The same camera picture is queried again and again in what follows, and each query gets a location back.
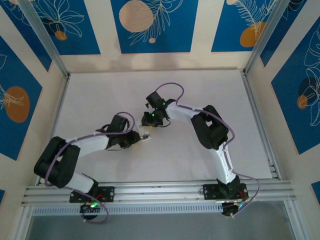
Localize white remote control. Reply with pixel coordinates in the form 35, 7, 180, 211
136, 125, 153, 143

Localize black controller board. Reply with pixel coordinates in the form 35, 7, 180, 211
221, 199, 245, 217
79, 201, 101, 221

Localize aluminium front frame beam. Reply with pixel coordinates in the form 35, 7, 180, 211
21, 179, 297, 208

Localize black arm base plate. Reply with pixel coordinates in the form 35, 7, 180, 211
69, 186, 116, 204
202, 183, 249, 201

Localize grey slotted cable duct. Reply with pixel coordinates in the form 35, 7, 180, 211
31, 202, 225, 217

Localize aluminium side frame rail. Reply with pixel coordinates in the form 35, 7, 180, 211
36, 73, 71, 186
241, 71, 282, 180

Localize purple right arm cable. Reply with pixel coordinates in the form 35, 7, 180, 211
154, 82, 261, 220

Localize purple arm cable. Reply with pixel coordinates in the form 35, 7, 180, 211
44, 111, 136, 225
154, 82, 261, 220

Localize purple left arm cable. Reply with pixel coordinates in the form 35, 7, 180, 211
44, 111, 136, 225

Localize aluminium frame post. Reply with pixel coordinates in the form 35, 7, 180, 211
17, 0, 72, 79
14, 205, 35, 240
243, 0, 293, 76
283, 199, 301, 240

